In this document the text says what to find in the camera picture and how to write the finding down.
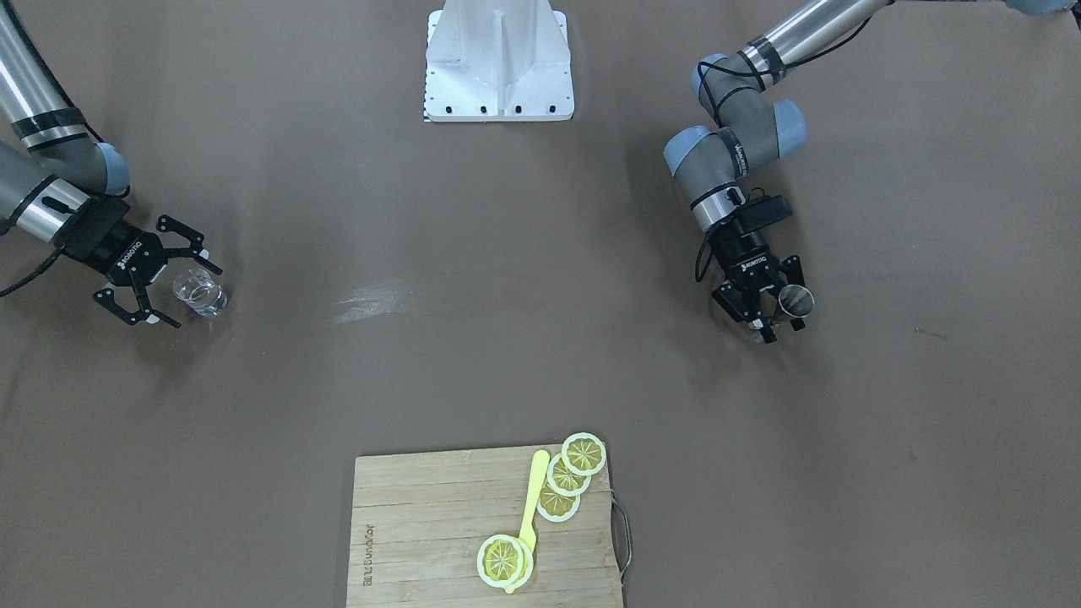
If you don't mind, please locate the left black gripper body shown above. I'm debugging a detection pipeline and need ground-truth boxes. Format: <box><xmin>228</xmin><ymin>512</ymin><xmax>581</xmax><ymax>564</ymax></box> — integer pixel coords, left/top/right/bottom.
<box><xmin>708</xmin><ymin>222</ymin><xmax>780</xmax><ymax>300</ymax></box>

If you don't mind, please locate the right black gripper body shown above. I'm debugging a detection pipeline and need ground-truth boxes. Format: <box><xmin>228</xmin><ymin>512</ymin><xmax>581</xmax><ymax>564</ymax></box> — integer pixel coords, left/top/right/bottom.
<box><xmin>62</xmin><ymin>197</ymin><xmax>166</xmax><ymax>287</ymax></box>

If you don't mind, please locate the small glass cup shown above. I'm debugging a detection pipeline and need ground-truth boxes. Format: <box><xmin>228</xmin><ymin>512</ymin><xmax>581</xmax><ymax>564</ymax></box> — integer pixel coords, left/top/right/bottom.
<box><xmin>172</xmin><ymin>269</ymin><xmax>228</xmax><ymax>317</ymax></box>

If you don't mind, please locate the steel jigger measuring cup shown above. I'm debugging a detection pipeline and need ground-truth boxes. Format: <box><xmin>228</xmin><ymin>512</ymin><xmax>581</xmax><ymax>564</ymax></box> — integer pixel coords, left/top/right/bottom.
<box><xmin>749</xmin><ymin>285</ymin><xmax>816</xmax><ymax>344</ymax></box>

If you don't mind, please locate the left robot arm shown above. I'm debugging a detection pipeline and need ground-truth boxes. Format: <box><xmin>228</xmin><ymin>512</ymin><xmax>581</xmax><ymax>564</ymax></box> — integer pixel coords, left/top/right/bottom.
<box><xmin>664</xmin><ymin>1</ymin><xmax>884</xmax><ymax>344</ymax></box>

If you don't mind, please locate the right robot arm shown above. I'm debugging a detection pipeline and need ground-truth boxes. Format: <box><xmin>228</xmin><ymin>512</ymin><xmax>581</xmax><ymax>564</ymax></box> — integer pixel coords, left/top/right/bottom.
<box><xmin>1</xmin><ymin>1</ymin><xmax>221</xmax><ymax>328</ymax></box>

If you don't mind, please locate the lemon slice middle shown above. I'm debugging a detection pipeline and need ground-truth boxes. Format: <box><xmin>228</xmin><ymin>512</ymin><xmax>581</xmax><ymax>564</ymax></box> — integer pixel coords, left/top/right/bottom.
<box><xmin>546</xmin><ymin>454</ymin><xmax>591</xmax><ymax>499</ymax></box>

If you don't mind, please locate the lemon slice inner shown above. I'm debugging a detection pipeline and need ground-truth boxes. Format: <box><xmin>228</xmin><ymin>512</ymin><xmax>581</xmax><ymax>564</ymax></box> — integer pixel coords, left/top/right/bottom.
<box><xmin>537</xmin><ymin>483</ymin><xmax>582</xmax><ymax>523</ymax></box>

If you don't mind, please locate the lemon slice on knife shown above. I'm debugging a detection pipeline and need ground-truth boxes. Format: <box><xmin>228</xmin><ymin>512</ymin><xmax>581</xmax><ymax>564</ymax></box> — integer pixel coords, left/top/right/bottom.
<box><xmin>476</xmin><ymin>534</ymin><xmax>535</xmax><ymax>594</ymax></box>

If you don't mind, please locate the wooden cutting board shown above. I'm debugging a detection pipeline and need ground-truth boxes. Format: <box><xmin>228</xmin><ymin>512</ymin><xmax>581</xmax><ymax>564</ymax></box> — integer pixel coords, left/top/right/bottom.
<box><xmin>346</xmin><ymin>446</ymin><xmax>626</xmax><ymax>607</ymax></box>

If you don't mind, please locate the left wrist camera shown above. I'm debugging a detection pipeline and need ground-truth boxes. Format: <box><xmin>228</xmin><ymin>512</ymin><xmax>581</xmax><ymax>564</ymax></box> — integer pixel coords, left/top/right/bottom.
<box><xmin>732</xmin><ymin>195</ymin><xmax>795</xmax><ymax>236</ymax></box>

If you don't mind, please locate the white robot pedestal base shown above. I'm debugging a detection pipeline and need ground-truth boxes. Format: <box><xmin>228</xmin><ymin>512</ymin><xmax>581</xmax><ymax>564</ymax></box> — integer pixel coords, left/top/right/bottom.
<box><xmin>422</xmin><ymin>1</ymin><xmax>575</xmax><ymax>122</ymax></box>

